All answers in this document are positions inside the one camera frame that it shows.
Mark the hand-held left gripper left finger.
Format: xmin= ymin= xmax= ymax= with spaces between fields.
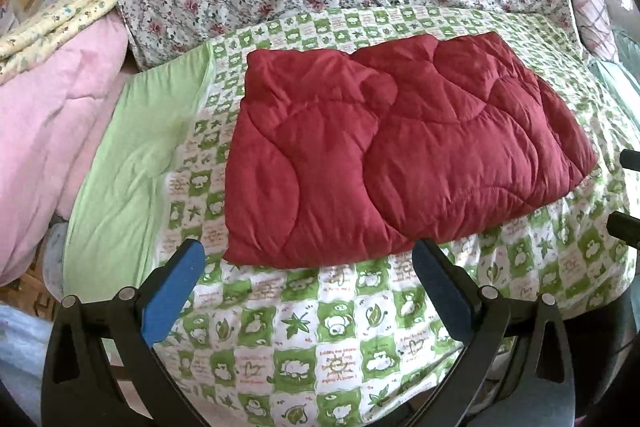
xmin=42 ymin=238 xmax=208 ymax=427

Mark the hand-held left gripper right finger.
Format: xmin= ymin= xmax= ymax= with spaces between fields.
xmin=412 ymin=238 xmax=601 ymax=427

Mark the red quilted comforter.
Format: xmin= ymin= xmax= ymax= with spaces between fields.
xmin=222 ymin=33 xmax=598 ymax=269

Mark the teal cloth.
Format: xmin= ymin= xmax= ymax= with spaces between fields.
xmin=587 ymin=27 xmax=640 ymax=130

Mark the green checked blanket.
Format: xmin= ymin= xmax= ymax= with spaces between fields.
xmin=62 ymin=4 xmax=640 ymax=427

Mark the pink plaid pillow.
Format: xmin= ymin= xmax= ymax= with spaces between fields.
xmin=567 ymin=0 xmax=617 ymax=58

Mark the light blue cloth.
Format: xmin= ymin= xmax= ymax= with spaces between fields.
xmin=0 ymin=302 xmax=57 ymax=425

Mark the pink blanket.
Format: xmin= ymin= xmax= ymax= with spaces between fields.
xmin=0 ymin=14 xmax=132 ymax=289

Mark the yellow printed cloth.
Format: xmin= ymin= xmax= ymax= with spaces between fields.
xmin=0 ymin=0 xmax=131 ymax=82

